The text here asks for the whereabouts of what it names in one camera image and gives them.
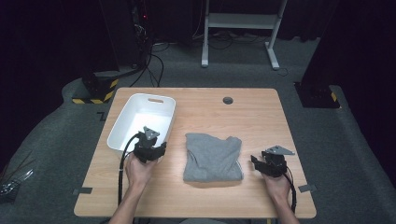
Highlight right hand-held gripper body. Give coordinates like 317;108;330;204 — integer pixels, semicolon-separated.
261;145;296;177

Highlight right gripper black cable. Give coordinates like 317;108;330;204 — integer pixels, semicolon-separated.
281;167;297;214

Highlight black equipment column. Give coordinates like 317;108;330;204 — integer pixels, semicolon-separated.
99;0;150;69

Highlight white metal stand frame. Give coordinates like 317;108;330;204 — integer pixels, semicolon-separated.
200;0;289;71

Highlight person's right hand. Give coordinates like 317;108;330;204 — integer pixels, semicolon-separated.
261;172;292;202

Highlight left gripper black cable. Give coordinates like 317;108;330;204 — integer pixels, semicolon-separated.
117;133;141;206

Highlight grey tape strip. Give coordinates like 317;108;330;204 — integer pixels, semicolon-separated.
72;187;93;196
298;184;318;193

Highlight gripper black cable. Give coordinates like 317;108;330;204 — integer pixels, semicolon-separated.
281;167;297;214
117;133;141;206

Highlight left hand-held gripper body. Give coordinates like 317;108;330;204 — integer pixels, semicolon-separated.
133;125;161;164

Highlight black yellow striped stand base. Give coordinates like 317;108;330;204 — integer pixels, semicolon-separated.
293;81;341;109
72;70;120;105

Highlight grey pants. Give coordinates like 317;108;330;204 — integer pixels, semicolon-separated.
182;133;245;184

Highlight black floor cables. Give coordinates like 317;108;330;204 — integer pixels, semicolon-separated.
129;40;166;88

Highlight white plastic basket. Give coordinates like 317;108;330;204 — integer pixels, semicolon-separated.
106;92;177;157

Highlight person's left hand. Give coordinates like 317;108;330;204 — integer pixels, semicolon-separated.
124;152;160;189

